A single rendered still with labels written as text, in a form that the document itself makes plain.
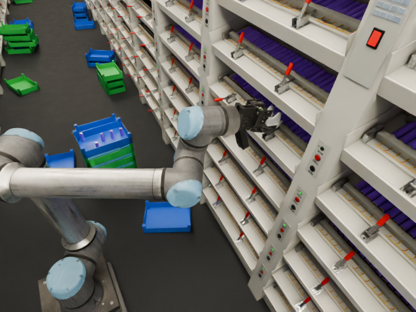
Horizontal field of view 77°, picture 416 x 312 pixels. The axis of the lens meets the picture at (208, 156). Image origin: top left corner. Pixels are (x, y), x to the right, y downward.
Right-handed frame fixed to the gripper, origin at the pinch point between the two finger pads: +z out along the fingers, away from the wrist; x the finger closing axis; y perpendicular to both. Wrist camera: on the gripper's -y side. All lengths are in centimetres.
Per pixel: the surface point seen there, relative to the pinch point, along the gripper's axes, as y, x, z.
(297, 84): 14.9, -1.5, -0.8
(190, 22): 12, 68, -5
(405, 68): 31.7, -28.5, -7.2
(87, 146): -72, 87, -51
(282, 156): -7.2, -9.9, -2.0
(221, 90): -6.3, 35.2, -0.7
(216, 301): -103, -18, -3
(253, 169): -23.9, 0.9, 0.6
